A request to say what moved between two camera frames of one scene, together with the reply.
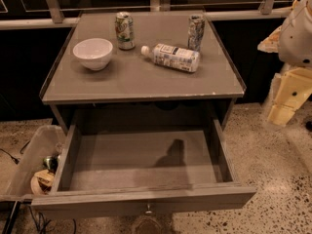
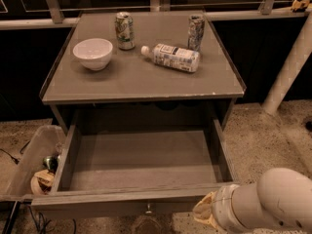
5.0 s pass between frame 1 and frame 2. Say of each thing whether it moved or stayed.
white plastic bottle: stayed
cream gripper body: moved
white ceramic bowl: stayed
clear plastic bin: stayed
